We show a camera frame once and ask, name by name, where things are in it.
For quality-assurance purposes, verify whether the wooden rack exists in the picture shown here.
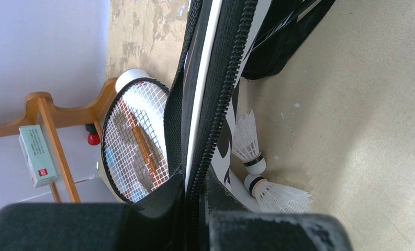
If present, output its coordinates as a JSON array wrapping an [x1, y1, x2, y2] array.
[[0, 77, 117, 203]]

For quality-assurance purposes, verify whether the white shuttlecock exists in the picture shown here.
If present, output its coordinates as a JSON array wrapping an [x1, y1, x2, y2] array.
[[231, 109, 266, 175], [244, 174, 312, 213]]

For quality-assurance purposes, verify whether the left white shuttlecock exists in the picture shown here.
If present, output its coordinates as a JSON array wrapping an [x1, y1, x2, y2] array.
[[244, 174, 312, 213]]

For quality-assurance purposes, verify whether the white shuttlecock tube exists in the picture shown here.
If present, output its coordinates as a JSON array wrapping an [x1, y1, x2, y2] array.
[[115, 68, 263, 214]]

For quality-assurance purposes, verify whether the black racket near rack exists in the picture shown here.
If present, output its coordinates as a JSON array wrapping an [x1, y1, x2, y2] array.
[[100, 90, 170, 203]]

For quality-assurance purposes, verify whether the black CROSSWAY racket bag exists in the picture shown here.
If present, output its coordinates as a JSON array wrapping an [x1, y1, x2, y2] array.
[[241, 0, 335, 80]]

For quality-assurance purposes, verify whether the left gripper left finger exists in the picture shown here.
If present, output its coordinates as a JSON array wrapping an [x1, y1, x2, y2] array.
[[0, 173, 187, 251]]

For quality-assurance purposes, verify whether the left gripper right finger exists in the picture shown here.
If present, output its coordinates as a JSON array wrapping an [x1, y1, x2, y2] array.
[[198, 166, 354, 251]]

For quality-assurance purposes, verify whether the light blue blister pack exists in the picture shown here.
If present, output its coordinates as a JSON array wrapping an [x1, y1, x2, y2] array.
[[104, 149, 149, 203]]

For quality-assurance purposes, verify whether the black SPORT racket bag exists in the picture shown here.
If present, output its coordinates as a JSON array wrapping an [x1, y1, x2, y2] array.
[[164, 1, 271, 198]]

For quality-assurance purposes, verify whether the small teal white box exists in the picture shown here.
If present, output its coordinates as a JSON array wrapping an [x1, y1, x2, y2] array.
[[19, 124, 57, 188]]

